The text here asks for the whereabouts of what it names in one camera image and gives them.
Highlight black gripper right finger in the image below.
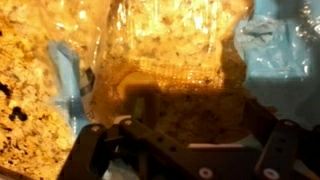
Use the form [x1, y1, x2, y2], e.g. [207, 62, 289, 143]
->
[244, 99, 320, 180]

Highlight blue clear plastic potato bag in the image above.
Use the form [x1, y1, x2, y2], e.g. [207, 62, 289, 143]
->
[46, 0, 320, 154]

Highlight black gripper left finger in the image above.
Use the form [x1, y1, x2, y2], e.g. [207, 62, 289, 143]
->
[58, 83, 201, 180]

